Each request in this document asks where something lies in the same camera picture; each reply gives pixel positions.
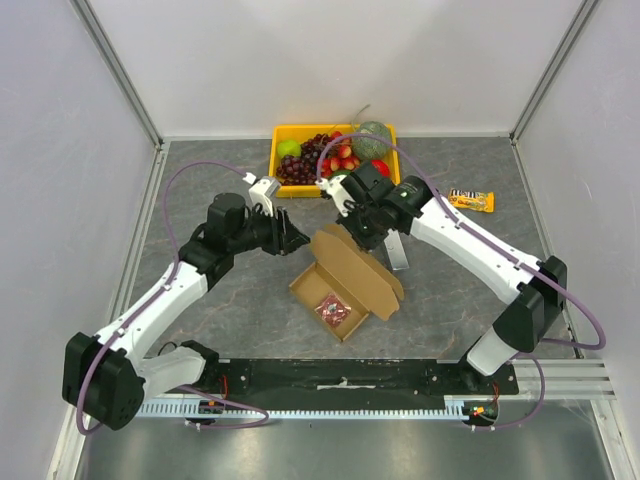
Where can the red grape bunch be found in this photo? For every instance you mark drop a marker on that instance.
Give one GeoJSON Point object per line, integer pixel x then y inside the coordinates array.
{"type": "Point", "coordinates": [340, 158]}

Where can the silver toothpaste box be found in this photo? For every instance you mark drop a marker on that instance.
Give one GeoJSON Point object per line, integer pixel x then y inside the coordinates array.
{"type": "Point", "coordinates": [395, 253]}

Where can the upper purple grape bunch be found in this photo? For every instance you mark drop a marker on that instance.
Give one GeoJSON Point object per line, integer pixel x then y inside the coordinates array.
{"type": "Point", "coordinates": [313, 147]}

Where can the green avocado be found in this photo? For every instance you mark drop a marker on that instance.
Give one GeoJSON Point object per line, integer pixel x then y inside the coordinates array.
{"type": "Point", "coordinates": [342, 172]}

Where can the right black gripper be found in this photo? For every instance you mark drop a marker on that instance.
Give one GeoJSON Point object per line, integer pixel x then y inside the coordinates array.
{"type": "Point", "coordinates": [370, 235]}

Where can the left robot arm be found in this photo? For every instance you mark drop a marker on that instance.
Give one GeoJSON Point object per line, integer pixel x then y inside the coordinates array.
{"type": "Point", "coordinates": [107, 376]}

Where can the dark purple grape bunch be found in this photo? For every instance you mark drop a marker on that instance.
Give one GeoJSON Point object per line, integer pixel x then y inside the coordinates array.
{"type": "Point", "coordinates": [297, 171]}

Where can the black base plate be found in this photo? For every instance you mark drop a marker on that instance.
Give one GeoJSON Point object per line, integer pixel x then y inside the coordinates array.
{"type": "Point", "coordinates": [239, 377]}

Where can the red apple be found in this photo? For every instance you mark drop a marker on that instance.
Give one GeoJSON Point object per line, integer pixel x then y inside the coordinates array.
{"type": "Point", "coordinates": [381, 167]}

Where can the netted green melon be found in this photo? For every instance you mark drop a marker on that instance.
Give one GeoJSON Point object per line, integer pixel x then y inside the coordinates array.
{"type": "Point", "coordinates": [372, 141]}

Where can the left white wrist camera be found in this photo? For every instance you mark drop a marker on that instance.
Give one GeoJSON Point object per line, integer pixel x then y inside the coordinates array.
{"type": "Point", "coordinates": [261, 192]}

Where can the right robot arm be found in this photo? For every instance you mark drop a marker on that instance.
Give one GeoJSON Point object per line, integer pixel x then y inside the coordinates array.
{"type": "Point", "coordinates": [527, 286]}

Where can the red sachet packet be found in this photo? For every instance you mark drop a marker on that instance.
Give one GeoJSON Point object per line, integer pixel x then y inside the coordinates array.
{"type": "Point", "coordinates": [333, 310]}

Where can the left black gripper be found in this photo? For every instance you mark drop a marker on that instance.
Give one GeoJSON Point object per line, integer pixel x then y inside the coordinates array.
{"type": "Point", "coordinates": [285, 237]}

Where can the slotted cable duct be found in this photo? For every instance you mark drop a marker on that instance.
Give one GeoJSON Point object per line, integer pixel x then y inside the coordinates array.
{"type": "Point", "coordinates": [192, 407]}

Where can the yellow candy bag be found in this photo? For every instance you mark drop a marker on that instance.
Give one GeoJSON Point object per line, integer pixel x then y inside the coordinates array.
{"type": "Point", "coordinates": [472, 200]}

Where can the green apple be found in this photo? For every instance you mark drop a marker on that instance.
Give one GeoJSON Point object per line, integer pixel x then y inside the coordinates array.
{"type": "Point", "coordinates": [287, 148]}

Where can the brown cardboard box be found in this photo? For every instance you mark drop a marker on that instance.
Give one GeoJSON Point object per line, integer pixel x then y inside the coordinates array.
{"type": "Point", "coordinates": [360, 280]}

